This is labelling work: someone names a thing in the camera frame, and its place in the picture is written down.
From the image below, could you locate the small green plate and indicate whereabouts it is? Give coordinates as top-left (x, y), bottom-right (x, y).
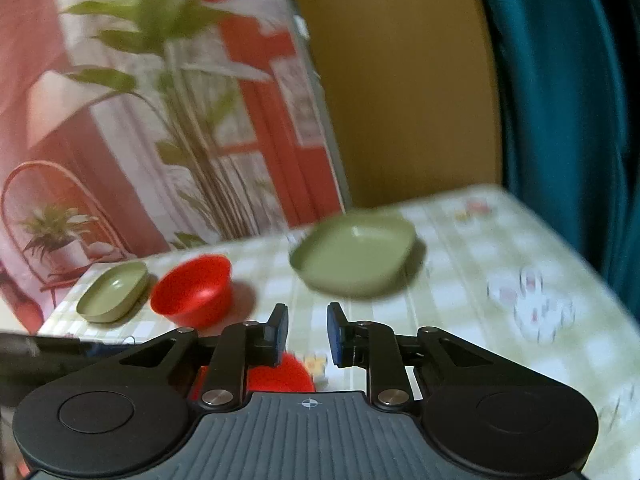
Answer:
top-left (76, 261), bottom-right (151, 324)

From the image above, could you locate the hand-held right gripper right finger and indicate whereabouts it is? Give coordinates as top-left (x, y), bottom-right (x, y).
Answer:
top-left (326, 302), bottom-right (506, 413)

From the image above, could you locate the printed wall poster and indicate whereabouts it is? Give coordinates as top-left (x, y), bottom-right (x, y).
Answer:
top-left (0, 0), bottom-right (349, 335)

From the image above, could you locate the large green plate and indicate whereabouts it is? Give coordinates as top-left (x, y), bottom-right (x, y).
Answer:
top-left (289, 212), bottom-right (418, 297)

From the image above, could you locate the red bowl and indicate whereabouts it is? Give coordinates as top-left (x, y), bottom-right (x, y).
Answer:
top-left (150, 255), bottom-right (234, 331)
top-left (192, 350), bottom-right (317, 396)

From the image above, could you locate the teal curtain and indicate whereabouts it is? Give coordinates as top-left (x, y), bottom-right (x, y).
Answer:
top-left (472, 0), bottom-right (640, 307)

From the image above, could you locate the green checked tablecloth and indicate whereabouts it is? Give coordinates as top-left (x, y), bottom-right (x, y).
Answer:
top-left (37, 183), bottom-right (640, 480)

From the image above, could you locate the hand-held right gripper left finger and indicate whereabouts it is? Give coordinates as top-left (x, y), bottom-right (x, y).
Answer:
top-left (116, 303), bottom-right (291, 412)

